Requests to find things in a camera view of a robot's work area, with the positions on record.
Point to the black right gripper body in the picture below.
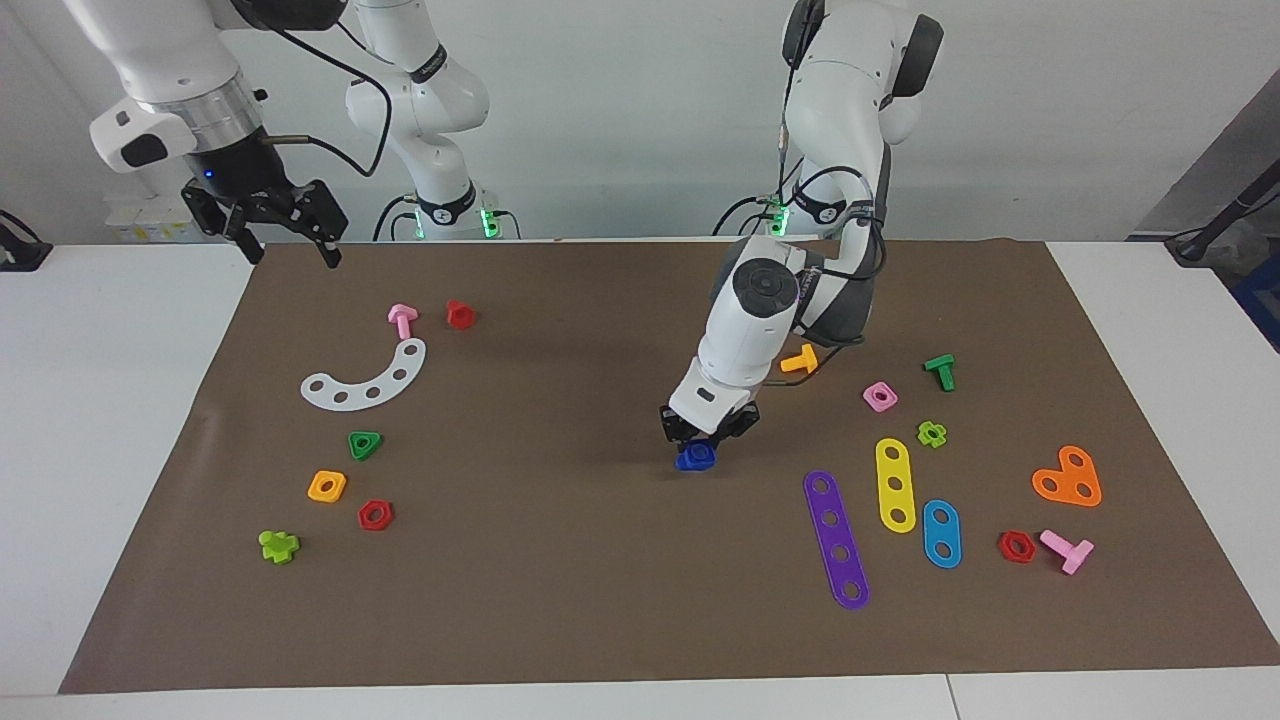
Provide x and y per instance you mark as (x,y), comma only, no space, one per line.
(240,170)

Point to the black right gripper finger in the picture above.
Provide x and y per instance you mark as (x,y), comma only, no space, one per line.
(246,235)
(328,220)

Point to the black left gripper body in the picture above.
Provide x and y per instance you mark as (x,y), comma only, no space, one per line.
(735,425)

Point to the blue square plastic nut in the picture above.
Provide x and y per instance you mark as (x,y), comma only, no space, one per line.
(698,452)

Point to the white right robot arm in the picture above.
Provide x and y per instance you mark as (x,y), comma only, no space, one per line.
(170,60)

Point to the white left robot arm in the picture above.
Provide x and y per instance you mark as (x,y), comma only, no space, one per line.
(750,340)

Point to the orange plastic screw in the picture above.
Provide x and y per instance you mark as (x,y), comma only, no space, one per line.
(803,360)

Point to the pink square-head plastic screw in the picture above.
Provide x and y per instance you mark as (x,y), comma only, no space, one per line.
(402,320)
(1072,553)

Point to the pink square plastic nut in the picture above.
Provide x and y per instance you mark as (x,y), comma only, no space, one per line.
(891,403)

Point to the red hex-head plastic screw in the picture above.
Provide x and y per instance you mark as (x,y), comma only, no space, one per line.
(460,316)

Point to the green cross-shaped plastic nut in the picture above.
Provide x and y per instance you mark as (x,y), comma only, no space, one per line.
(940,438)

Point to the dark green plastic screw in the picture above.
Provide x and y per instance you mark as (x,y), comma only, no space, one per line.
(942,372)

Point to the green triangular plastic nut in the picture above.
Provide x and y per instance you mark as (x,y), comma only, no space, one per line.
(354,437)

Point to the orange square plastic nut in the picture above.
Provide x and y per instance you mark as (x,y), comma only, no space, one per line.
(314,492)

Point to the red hexagonal plastic nut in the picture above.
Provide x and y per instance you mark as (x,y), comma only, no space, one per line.
(1029,551)
(387,520)

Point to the lime cross-head plastic screw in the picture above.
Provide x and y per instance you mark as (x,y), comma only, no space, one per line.
(275,547)

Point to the pale yellow box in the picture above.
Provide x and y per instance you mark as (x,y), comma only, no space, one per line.
(150,220)

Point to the purple four-hole plastic plate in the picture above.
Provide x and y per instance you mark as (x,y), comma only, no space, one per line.
(835,537)

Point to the yellow three-hole plastic plate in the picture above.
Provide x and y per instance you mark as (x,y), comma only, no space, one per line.
(894,470)

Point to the brown paper table mat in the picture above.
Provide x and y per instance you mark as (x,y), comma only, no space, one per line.
(560,560)

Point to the white curved five-hole plate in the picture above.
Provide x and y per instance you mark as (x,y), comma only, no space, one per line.
(386,383)

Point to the black stand base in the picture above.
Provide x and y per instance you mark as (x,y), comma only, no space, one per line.
(25,257)

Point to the blue two-hole plastic plate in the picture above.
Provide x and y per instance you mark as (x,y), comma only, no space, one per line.
(942,533)

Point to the orange angled three-hole plate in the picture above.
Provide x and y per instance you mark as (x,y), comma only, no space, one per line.
(1065,480)

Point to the black tripod pole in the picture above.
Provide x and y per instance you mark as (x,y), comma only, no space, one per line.
(1225,215)

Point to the blue crate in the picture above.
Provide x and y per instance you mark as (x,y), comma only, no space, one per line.
(1262,300)

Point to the grey slanted panel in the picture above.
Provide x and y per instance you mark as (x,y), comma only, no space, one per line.
(1215,170)

